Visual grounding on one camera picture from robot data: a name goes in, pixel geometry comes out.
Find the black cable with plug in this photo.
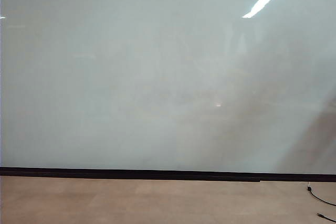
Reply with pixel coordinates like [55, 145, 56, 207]
[317, 212, 336, 223]
[306, 182, 336, 207]

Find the white glossy whiteboard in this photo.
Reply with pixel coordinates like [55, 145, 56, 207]
[0, 0, 336, 175]

